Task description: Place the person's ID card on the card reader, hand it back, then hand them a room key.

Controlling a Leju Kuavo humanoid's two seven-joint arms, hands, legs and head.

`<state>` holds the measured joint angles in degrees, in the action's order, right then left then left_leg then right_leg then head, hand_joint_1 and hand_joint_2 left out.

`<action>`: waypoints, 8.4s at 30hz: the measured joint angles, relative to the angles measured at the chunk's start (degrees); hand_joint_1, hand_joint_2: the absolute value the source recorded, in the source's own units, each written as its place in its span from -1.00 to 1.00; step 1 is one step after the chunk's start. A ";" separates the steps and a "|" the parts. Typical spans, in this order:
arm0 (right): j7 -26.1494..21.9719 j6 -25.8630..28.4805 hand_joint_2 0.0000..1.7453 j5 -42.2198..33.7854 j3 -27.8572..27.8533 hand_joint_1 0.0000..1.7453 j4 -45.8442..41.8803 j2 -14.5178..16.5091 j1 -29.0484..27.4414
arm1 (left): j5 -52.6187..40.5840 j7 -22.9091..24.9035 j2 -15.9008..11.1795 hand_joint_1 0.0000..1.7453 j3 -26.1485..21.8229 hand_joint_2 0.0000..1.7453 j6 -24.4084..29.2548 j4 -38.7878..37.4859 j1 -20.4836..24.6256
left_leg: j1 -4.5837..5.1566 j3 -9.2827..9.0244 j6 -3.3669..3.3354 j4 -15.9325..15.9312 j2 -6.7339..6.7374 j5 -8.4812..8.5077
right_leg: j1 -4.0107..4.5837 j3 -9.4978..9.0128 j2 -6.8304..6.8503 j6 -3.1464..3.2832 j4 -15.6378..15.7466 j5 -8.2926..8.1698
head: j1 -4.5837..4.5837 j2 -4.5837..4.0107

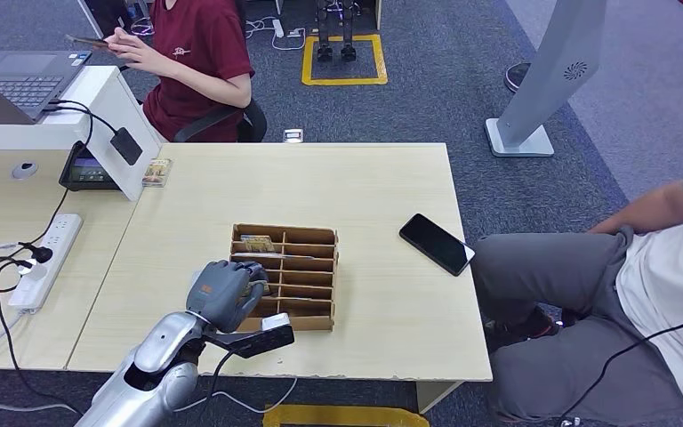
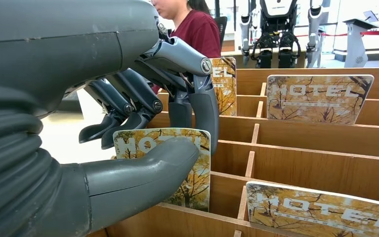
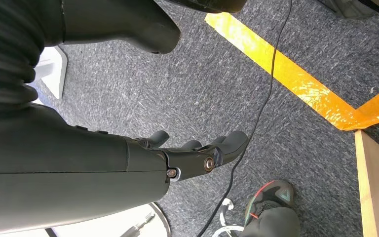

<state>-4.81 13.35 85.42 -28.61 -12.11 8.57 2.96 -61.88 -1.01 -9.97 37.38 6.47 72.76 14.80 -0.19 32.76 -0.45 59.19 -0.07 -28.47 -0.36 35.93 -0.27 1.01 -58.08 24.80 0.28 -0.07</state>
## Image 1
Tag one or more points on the person's left hand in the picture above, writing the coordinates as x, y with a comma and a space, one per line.
129, 50

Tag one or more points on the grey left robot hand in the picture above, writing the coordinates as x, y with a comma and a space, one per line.
220, 292

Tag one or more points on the grey card reader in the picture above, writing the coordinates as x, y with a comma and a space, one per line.
196, 276

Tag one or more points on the dark handheld phone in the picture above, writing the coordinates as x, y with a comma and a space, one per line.
85, 41

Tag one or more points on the brown slotted card organizer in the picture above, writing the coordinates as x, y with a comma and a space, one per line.
306, 323

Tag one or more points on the person's left forearm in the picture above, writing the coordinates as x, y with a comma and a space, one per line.
200, 82

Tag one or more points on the person's right forearm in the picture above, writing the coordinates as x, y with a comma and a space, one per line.
648, 209

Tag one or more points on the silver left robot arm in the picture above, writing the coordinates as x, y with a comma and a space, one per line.
153, 353

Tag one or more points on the person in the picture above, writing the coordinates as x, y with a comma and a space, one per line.
553, 277
200, 70

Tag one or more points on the black cabinet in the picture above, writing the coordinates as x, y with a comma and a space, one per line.
109, 16

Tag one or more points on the white counter riser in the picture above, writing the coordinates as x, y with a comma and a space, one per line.
112, 97

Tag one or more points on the patterned cards in organizer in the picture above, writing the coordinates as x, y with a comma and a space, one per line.
257, 243

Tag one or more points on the black power adapter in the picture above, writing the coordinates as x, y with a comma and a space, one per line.
126, 146

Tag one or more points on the dark grey laptop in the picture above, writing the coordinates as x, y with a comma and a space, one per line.
23, 85

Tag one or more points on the stack of patterned cards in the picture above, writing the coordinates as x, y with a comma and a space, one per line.
157, 172

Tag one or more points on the black tablet terminal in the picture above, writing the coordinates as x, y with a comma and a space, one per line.
85, 172

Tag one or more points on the small white power strip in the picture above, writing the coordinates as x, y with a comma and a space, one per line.
278, 28

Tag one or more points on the round grey desk grommet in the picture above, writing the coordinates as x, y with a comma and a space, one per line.
24, 170

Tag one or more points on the silver floor socket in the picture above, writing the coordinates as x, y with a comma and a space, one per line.
293, 136

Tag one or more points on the long white power strip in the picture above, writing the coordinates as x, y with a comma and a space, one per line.
53, 250

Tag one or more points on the wide yellow floor tape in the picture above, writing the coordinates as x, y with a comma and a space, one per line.
341, 417

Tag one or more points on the black robot legs stand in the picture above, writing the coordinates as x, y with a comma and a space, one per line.
325, 52

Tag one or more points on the yellow floor tape square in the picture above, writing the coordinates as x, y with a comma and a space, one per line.
344, 81

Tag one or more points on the black smartphone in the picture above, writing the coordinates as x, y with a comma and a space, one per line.
436, 243

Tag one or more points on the black round base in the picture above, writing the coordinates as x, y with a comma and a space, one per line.
517, 78

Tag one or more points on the grey kiosk stand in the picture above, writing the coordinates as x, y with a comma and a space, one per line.
553, 59

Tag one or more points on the white desk frame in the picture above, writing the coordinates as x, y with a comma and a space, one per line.
380, 16

